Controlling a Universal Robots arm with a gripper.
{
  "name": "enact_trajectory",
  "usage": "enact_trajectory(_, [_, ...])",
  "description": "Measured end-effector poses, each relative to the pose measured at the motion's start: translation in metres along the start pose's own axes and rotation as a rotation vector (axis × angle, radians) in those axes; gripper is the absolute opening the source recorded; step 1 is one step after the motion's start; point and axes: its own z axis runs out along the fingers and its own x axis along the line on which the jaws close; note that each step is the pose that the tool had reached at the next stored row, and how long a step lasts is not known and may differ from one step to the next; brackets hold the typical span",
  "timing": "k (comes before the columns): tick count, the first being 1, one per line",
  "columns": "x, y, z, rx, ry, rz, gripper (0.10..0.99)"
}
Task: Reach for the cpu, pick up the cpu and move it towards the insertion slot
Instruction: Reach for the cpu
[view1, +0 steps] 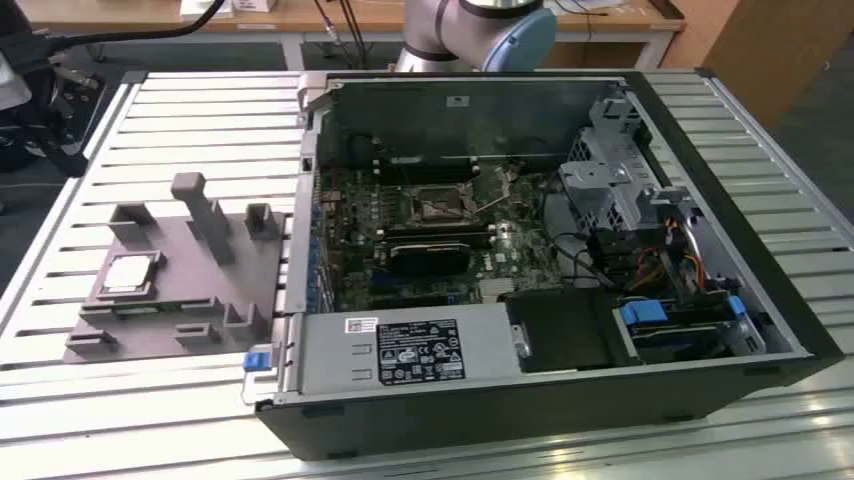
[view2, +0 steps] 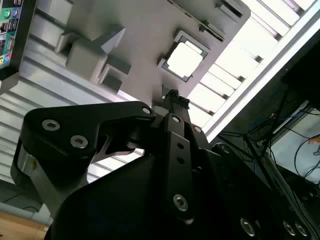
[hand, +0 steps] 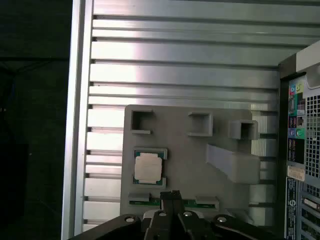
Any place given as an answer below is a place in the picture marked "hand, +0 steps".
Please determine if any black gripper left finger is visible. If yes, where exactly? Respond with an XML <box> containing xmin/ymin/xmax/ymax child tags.
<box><xmin>71</xmin><ymin>191</ymin><xmax>174</xmax><ymax>240</ymax></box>

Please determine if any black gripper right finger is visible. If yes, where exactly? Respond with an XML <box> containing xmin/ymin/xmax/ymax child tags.
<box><xmin>172</xmin><ymin>190</ymin><xmax>283</xmax><ymax>240</ymax></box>

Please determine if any grey plastic parts rack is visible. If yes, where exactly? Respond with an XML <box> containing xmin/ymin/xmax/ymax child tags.
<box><xmin>119</xmin><ymin>104</ymin><xmax>262</xmax><ymax>226</ymax></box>

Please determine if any grey metal PC case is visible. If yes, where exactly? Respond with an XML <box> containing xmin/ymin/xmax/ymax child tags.
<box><xmin>276</xmin><ymin>39</ymin><xmax>320</xmax><ymax>240</ymax></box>

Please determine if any green RAM stick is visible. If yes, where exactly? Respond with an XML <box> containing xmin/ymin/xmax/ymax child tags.
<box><xmin>128</xmin><ymin>198</ymin><xmax>216</xmax><ymax>209</ymax></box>

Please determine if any silver green CPU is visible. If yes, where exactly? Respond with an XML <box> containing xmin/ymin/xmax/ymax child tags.
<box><xmin>133</xmin><ymin>149</ymin><xmax>166</xmax><ymax>186</ymax></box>

